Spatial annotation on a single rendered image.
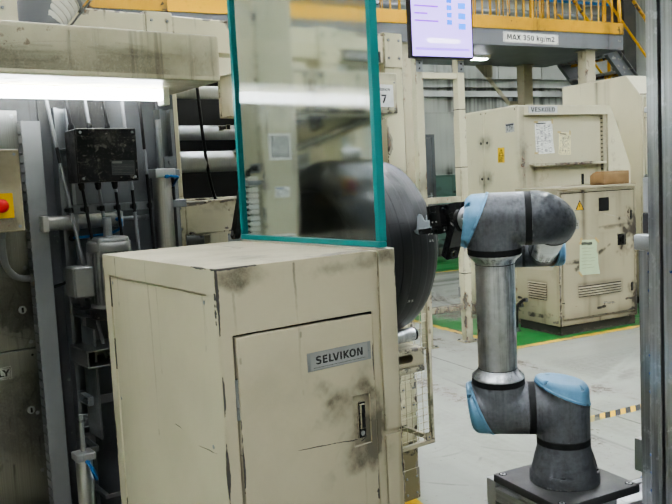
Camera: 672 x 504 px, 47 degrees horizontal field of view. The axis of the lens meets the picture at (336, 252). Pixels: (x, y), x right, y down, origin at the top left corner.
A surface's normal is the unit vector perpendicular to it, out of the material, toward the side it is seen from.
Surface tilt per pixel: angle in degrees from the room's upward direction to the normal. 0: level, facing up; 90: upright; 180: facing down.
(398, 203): 59
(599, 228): 90
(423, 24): 90
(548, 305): 90
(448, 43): 90
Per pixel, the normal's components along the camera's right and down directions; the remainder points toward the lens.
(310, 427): 0.59, 0.04
